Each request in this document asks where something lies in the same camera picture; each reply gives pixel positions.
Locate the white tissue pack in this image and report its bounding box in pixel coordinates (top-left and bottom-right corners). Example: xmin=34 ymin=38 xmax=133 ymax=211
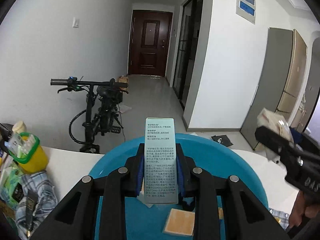
xmin=257 ymin=108 xmax=293 ymax=142

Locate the orange top beige box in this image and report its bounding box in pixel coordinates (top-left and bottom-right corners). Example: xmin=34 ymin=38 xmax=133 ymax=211
xmin=163 ymin=209 xmax=195 ymax=237

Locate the tall pale green box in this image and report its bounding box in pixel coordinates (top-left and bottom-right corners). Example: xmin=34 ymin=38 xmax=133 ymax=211
xmin=144 ymin=118 xmax=178 ymax=204

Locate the black fuzzy scrunchie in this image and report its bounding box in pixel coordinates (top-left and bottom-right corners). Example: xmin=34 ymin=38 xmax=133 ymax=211
xmin=178 ymin=194 xmax=196 ymax=212

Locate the person right hand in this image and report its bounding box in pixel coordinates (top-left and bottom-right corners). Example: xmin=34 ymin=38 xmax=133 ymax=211
xmin=289 ymin=191 xmax=319 ymax=228

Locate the blue plaid cloth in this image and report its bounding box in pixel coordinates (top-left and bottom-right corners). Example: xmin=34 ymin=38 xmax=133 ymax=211
xmin=15 ymin=170 xmax=58 ymax=239

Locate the gold grey refrigerator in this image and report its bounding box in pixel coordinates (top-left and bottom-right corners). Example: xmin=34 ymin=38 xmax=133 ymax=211
xmin=240 ymin=28 xmax=307 ymax=150

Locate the blue plastic basin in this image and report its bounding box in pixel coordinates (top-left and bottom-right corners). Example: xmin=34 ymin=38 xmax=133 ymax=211
xmin=89 ymin=134 xmax=268 ymax=239

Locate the green tea box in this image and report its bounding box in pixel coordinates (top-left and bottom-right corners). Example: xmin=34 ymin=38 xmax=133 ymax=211
xmin=1 ymin=166 xmax=24 ymax=209

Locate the yellow green container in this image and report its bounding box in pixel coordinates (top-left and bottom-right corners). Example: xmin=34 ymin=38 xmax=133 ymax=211
xmin=7 ymin=132 xmax=49 ymax=174

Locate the black bicycle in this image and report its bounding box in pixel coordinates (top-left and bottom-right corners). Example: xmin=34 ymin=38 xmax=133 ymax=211
xmin=50 ymin=76 xmax=128 ymax=154

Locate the brown cardboard box floor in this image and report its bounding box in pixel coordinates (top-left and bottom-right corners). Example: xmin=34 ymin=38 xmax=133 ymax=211
xmin=118 ymin=76 xmax=129 ymax=83

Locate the dark brown entry door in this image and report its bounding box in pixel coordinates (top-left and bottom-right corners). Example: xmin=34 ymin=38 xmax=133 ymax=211
xmin=128 ymin=10 xmax=173 ymax=77

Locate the grey wall electrical panel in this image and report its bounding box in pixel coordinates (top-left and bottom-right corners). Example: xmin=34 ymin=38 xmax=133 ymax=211
xmin=236 ymin=0 xmax=256 ymax=24

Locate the white wall switch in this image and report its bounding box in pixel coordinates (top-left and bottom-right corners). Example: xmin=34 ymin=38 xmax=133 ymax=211
xmin=72 ymin=18 xmax=80 ymax=28

